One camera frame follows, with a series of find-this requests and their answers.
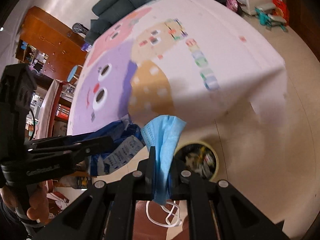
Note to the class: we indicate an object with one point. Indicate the red gift box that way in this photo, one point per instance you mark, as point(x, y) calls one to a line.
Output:
point(281, 10)

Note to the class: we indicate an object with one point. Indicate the round trash bin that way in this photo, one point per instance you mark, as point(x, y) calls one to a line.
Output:
point(199, 157)

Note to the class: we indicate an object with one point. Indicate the wooden cabinet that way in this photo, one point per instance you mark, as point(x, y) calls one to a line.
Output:
point(50, 36)

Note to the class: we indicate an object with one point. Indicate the black standing fan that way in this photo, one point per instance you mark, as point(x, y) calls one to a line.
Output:
point(79, 29)

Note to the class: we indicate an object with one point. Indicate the blue round stool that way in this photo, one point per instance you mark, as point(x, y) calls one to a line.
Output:
point(74, 73)

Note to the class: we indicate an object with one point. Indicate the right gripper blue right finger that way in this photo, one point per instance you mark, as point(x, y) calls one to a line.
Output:
point(179, 185)

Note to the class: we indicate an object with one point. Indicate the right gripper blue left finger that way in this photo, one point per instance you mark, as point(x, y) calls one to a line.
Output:
point(147, 183)

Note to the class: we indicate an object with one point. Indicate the teal stepper machine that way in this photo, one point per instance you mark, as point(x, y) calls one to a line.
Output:
point(266, 17)

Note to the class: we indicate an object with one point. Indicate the blue white snack wrapper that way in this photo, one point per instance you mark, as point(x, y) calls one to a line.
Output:
point(127, 141)

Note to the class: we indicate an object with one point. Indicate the person left hand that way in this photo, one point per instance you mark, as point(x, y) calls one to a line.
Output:
point(39, 207)

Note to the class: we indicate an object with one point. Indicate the blue face mask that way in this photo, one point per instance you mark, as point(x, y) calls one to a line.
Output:
point(163, 133)

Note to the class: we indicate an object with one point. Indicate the cartoon printed tablecloth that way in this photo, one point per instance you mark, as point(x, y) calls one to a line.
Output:
point(194, 59)

